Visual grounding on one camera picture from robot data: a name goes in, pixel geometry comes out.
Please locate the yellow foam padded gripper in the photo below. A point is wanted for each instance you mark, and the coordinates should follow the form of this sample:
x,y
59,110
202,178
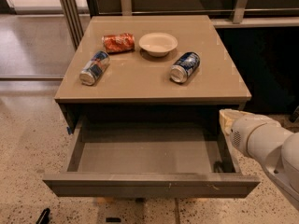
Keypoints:
x,y
247,130

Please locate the grey top drawer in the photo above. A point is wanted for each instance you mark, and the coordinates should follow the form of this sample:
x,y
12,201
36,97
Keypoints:
x,y
149,160

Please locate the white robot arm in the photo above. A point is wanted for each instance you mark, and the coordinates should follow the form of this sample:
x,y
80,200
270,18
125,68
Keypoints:
x,y
264,139

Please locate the grey drawer cabinet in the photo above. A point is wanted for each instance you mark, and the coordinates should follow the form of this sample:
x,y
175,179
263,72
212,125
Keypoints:
x,y
137,78

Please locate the blue pepsi can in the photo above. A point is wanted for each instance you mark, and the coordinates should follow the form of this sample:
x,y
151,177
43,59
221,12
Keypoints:
x,y
183,68

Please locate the white paper bowl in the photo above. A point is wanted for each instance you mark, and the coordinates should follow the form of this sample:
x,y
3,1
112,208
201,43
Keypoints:
x,y
158,44

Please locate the crushed orange soda can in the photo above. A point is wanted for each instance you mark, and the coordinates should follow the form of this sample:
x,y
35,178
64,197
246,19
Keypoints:
x,y
118,43

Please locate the blue silver energy drink can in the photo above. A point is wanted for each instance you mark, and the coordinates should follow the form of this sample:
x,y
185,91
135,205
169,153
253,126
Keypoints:
x,y
94,68

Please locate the black object on floor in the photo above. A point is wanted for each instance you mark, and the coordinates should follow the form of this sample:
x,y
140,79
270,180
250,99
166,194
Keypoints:
x,y
44,217

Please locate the metal bracket right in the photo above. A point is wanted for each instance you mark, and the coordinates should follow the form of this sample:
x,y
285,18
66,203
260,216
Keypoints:
x,y
239,11

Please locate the metal frame post left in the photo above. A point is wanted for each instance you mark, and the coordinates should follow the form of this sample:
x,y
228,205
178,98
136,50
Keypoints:
x,y
70,10

